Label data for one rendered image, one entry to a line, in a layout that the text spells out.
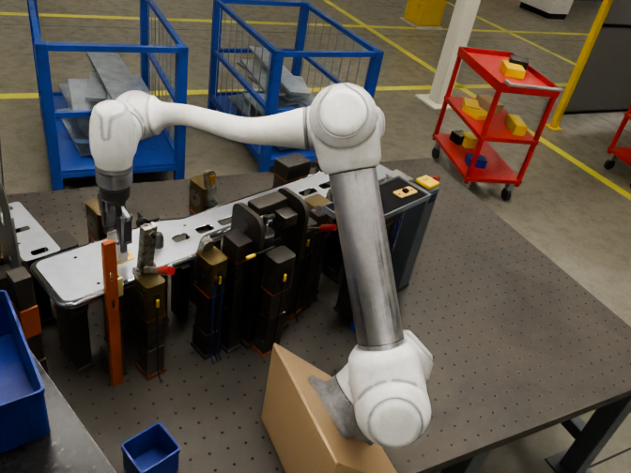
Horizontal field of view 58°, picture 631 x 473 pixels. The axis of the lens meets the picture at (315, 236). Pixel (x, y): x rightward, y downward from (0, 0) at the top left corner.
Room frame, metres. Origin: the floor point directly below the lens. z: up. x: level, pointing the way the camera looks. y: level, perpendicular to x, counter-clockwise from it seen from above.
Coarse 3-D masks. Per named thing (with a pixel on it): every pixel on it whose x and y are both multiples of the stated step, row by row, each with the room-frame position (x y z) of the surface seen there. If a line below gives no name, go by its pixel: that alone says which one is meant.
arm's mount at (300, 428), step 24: (288, 360) 0.97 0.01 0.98; (288, 384) 0.91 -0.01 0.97; (264, 408) 1.00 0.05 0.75; (288, 408) 0.89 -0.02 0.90; (312, 408) 0.84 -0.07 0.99; (288, 432) 0.88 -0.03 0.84; (312, 432) 0.80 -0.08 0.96; (336, 432) 0.83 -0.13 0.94; (288, 456) 0.86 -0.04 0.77; (312, 456) 0.78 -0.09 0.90; (336, 456) 0.73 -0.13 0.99; (360, 456) 0.81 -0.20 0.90; (384, 456) 0.91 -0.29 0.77
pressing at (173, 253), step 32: (256, 192) 1.70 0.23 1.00; (320, 192) 1.78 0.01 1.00; (160, 224) 1.40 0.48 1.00; (192, 224) 1.44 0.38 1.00; (64, 256) 1.17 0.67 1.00; (96, 256) 1.20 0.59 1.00; (160, 256) 1.25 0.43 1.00; (192, 256) 1.28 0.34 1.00; (64, 288) 1.05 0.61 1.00; (96, 288) 1.07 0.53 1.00
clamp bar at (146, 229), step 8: (136, 224) 1.11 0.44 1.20; (144, 224) 1.11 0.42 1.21; (152, 224) 1.11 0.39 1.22; (144, 232) 1.08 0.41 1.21; (152, 232) 1.09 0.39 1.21; (144, 240) 1.08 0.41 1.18; (152, 240) 1.10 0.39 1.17; (144, 248) 1.09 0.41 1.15; (152, 248) 1.11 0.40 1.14; (144, 256) 1.09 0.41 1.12; (152, 256) 1.11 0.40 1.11; (144, 264) 1.10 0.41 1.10; (152, 264) 1.12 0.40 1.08
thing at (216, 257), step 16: (208, 256) 1.21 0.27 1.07; (224, 256) 1.22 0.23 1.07; (208, 272) 1.18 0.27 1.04; (224, 272) 1.21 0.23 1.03; (208, 288) 1.18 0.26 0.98; (224, 288) 1.21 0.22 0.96; (208, 304) 1.18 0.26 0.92; (208, 320) 1.19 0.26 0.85; (192, 336) 1.22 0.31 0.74; (208, 336) 1.18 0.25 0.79; (208, 352) 1.19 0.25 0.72
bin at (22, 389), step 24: (0, 312) 0.84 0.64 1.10; (0, 336) 0.83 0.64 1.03; (0, 360) 0.77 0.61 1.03; (24, 360) 0.75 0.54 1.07; (0, 384) 0.71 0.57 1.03; (24, 384) 0.72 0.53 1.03; (0, 408) 0.58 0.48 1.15; (24, 408) 0.61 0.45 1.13; (0, 432) 0.57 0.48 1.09; (24, 432) 0.60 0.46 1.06; (48, 432) 0.63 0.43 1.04
